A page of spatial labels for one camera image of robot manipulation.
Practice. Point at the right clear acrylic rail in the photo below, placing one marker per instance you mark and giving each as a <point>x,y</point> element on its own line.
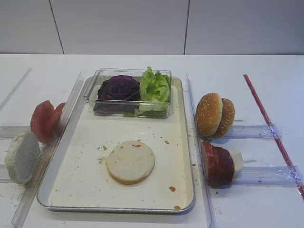
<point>202,177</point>

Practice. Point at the rear sesame bun top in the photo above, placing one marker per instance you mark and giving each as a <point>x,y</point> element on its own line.
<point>227,119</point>

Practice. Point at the round bread slice on tray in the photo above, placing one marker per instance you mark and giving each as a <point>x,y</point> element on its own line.
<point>130,162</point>

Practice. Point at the green lettuce head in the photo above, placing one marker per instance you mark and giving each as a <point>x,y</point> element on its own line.
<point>155,92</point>

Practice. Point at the far left clear strip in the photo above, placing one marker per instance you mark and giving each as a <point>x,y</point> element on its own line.
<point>15,88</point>

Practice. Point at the front tomato slice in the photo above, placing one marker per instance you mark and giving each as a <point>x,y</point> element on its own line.
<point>39,119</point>

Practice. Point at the clear holder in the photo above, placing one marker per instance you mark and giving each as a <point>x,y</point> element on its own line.
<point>281,176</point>
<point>265,131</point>

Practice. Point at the white cheese slice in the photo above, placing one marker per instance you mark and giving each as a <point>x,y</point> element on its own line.
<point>238,162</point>

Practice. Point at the red straw strip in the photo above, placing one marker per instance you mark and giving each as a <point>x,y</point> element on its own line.
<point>295,174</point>

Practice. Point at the upright bread slice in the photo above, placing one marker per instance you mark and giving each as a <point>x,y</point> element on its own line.
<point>22,157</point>

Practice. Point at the sesame bun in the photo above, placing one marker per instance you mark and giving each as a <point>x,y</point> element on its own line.
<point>208,114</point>
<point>227,119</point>

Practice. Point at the right upper clear holder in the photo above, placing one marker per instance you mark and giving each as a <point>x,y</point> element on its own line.
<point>265,131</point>

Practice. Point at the rear tomato slice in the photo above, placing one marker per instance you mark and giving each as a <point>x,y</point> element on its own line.
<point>53,124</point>

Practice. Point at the clear acrylic rail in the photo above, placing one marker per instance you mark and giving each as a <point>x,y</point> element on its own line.
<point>202,177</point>
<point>45,157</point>

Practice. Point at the purple cabbage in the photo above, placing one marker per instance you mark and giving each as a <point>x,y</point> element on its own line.
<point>121,88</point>

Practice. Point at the tomato slice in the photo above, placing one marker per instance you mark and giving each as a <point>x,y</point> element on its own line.
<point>39,119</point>
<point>53,124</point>

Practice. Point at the right lower clear holder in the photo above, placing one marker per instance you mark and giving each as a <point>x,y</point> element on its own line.
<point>281,176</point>

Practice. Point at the front sesame bun top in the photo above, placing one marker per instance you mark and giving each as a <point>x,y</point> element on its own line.
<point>208,114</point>

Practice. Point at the clear plastic container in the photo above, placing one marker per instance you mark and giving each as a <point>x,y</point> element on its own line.
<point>105,74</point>

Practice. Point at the dark red meat patties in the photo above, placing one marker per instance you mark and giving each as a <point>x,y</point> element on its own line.
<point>218,164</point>

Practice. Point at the left clear acrylic rail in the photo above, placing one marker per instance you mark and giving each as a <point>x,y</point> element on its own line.
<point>45,157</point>

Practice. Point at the metal baking tray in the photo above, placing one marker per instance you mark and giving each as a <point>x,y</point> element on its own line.
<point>77,178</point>

